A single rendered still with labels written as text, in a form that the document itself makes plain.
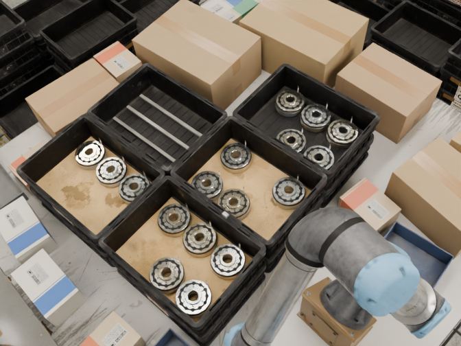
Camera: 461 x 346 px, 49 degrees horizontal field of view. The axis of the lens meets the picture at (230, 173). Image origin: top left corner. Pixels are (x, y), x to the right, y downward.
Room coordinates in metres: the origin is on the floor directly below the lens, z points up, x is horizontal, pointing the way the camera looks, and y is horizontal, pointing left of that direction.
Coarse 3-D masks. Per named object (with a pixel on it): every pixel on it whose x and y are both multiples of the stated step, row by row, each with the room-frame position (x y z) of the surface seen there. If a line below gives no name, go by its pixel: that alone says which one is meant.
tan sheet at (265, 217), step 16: (256, 160) 0.95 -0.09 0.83; (192, 176) 0.91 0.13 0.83; (224, 176) 0.90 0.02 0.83; (240, 176) 0.89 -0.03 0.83; (256, 176) 0.88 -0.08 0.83; (272, 176) 0.88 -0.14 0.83; (288, 176) 0.87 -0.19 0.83; (256, 192) 0.82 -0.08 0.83; (288, 192) 0.81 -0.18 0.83; (256, 208) 0.77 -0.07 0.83; (272, 208) 0.76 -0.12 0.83; (256, 224) 0.71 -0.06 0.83; (272, 224) 0.70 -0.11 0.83
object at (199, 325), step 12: (168, 180) 0.85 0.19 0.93; (192, 192) 0.79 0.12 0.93; (204, 204) 0.74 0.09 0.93; (240, 228) 0.65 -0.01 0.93; (252, 240) 0.61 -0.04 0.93; (108, 252) 0.62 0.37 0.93; (264, 252) 0.57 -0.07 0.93; (120, 264) 0.59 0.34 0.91; (252, 264) 0.54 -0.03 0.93; (240, 276) 0.51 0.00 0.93; (156, 288) 0.50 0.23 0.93; (228, 288) 0.48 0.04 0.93; (168, 300) 0.46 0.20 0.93; (216, 300) 0.45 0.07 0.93; (180, 312) 0.43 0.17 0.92; (192, 324) 0.39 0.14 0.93; (204, 324) 0.39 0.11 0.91
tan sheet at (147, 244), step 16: (160, 208) 0.80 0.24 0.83; (144, 224) 0.75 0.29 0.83; (128, 240) 0.70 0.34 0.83; (144, 240) 0.70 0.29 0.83; (160, 240) 0.69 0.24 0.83; (176, 240) 0.68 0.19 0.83; (224, 240) 0.67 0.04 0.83; (128, 256) 0.65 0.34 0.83; (144, 256) 0.64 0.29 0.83; (160, 256) 0.64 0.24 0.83; (176, 256) 0.63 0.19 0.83; (192, 256) 0.63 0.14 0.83; (208, 256) 0.62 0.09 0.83; (144, 272) 0.59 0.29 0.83; (192, 272) 0.58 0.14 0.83; (208, 272) 0.57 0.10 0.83; (224, 288) 0.51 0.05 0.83
